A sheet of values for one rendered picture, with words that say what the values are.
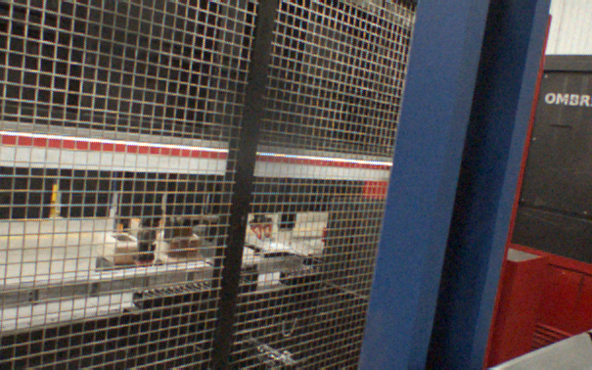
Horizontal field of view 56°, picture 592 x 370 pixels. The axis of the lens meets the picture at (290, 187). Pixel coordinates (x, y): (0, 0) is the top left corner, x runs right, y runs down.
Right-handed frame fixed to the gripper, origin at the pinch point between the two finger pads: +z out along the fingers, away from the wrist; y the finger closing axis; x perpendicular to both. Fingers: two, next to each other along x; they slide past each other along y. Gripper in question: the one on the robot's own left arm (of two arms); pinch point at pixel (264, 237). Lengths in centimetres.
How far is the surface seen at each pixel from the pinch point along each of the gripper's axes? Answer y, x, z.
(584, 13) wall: 700, -55, -309
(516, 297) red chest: 133, -54, 55
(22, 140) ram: -122, -35, -23
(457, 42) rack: -167, -180, 41
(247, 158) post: -100, -101, 8
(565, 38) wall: 702, -18, -288
